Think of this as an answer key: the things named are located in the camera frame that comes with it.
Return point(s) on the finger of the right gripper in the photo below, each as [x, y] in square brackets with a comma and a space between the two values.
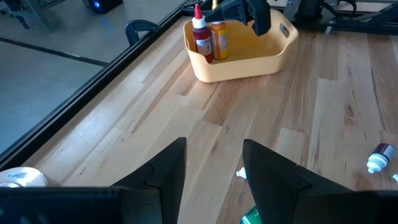
[260, 18]
[233, 11]

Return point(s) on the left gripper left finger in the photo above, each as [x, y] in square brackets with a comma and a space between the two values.
[171, 174]

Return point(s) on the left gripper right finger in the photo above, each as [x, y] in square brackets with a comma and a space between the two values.
[267, 183]

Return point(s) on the yellow-capped orange coloring bottle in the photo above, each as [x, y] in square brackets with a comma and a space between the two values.
[220, 40]

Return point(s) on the green-capped coloring bottle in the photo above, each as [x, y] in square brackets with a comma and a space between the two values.
[250, 216]

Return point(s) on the red-capped maroon coloring bottle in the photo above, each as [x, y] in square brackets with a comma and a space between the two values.
[202, 40]

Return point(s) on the yellow plastic basket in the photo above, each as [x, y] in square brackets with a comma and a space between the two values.
[242, 67]

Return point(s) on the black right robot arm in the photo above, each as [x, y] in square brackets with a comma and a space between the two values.
[311, 9]

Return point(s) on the black clamp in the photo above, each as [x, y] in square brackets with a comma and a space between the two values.
[133, 29]

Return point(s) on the black computer tower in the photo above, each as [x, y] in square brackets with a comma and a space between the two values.
[105, 6]

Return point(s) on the white shade silver table lamp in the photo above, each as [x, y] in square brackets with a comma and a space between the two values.
[34, 180]

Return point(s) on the black aluminium table frame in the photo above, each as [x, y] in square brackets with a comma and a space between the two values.
[77, 98]

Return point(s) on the gray metal cart frame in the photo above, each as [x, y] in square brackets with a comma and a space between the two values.
[37, 15]

